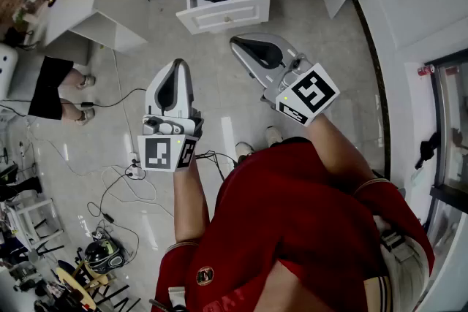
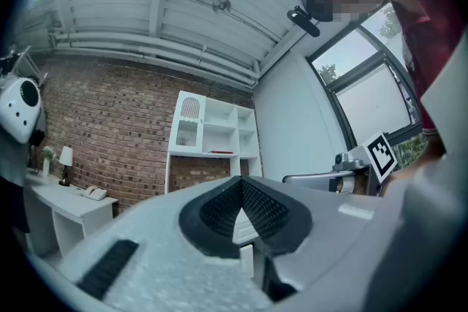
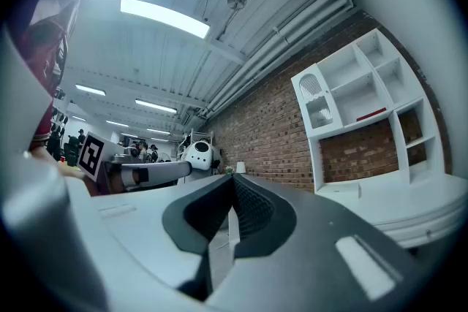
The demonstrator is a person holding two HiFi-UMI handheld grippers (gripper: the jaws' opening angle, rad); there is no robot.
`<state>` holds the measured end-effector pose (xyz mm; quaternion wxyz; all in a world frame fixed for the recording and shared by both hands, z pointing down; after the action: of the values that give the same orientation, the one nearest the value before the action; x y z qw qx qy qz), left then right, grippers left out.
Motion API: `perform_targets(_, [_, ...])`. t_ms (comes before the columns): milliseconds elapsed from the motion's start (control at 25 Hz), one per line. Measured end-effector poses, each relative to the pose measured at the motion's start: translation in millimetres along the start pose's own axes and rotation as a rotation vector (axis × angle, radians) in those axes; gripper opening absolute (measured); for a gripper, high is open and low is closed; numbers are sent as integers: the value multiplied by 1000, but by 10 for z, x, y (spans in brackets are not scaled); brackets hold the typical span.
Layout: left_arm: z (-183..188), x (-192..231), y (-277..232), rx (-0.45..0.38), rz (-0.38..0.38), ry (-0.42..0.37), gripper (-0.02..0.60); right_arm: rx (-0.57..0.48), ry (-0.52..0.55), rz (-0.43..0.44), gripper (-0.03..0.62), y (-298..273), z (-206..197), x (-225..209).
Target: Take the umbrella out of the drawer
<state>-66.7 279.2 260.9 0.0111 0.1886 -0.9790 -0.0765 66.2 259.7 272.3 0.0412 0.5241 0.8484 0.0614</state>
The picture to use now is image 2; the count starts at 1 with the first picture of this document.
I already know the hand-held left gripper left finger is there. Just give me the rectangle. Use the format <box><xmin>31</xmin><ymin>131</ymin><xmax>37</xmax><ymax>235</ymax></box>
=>
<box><xmin>36</xmin><ymin>175</ymin><xmax>273</xmax><ymax>312</ymax></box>

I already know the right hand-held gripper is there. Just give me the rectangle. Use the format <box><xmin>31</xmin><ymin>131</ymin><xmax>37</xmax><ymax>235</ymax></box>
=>
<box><xmin>282</xmin><ymin>131</ymin><xmax>400</xmax><ymax>198</ymax></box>

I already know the plain white side desk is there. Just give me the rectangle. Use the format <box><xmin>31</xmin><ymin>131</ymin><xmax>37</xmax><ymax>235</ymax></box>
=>
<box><xmin>23</xmin><ymin>171</ymin><xmax>120</xmax><ymax>260</ymax></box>

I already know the dark framed window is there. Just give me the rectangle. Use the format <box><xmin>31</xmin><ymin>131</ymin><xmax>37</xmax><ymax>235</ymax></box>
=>
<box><xmin>306</xmin><ymin>1</ymin><xmax>427</xmax><ymax>153</ymax></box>

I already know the person's red shirt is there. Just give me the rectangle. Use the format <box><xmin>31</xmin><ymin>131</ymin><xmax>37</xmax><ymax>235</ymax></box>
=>
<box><xmin>385</xmin><ymin>0</ymin><xmax>464</xmax><ymax>136</ymax></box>

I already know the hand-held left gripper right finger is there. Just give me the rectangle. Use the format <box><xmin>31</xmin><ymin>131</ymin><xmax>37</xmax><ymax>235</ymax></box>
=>
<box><xmin>241</xmin><ymin>175</ymin><xmax>403</xmax><ymax>303</ymax></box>

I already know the white device with round opening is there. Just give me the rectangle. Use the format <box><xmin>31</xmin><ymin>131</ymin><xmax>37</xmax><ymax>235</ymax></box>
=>
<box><xmin>0</xmin><ymin>76</ymin><xmax>44</xmax><ymax>145</ymax></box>

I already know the white shade table lamp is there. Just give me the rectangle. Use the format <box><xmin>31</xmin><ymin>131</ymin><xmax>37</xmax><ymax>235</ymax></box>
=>
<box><xmin>58</xmin><ymin>145</ymin><xmax>75</xmax><ymax>188</ymax></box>

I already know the small ceiling fan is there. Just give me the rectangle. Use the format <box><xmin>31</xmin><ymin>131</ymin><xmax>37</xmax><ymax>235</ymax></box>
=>
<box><xmin>211</xmin><ymin>0</ymin><xmax>233</xmax><ymax>16</ymax></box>

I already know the black head camera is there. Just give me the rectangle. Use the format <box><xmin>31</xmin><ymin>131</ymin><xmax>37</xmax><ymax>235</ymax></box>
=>
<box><xmin>287</xmin><ymin>5</ymin><xmax>321</xmax><ymax>38</ymax></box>

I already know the white ceiling pipe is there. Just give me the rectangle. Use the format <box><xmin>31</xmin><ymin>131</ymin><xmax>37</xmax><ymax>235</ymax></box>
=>
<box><xmin>47</xmin><ymin>31</ymin><xmax>261</xmax><ymax>89</ymax></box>

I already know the white vase with plant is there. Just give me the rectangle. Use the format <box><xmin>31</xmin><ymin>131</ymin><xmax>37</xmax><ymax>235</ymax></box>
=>
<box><xmin>41</xmin><ymin>145</ymin><xmax>58</xmax><ymax>179</ymax></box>

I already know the white telephone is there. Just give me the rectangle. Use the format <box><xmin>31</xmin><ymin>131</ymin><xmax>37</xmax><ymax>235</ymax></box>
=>
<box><xmin>81</xmin><ymin>185</ymin><xmax>108</xmax><ymax>202</ymax></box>

